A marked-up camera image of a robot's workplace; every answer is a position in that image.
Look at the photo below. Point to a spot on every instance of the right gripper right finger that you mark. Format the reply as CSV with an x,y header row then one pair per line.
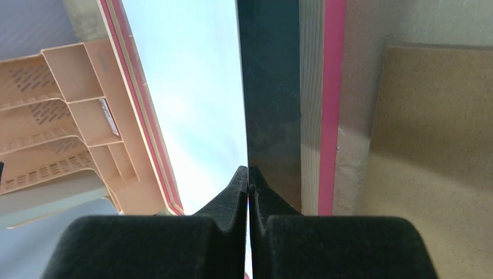
x,y
287,244

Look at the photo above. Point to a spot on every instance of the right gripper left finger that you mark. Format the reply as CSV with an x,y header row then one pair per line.
x,y
207,244

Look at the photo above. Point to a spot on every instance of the beach landscape photo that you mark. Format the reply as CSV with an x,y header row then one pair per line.
x,y
224,79

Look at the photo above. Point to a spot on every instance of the brown cardboard backing board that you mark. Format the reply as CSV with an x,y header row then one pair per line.
x,y
430,157

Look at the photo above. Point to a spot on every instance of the pink wooden photo frame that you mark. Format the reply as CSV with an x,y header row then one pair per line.
x,y
322,26

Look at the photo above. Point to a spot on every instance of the small red white box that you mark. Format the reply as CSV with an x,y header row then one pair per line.
x,y
109,117

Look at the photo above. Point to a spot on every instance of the orange plastic desk organizer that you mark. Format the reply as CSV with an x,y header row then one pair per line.
x,y
55,139

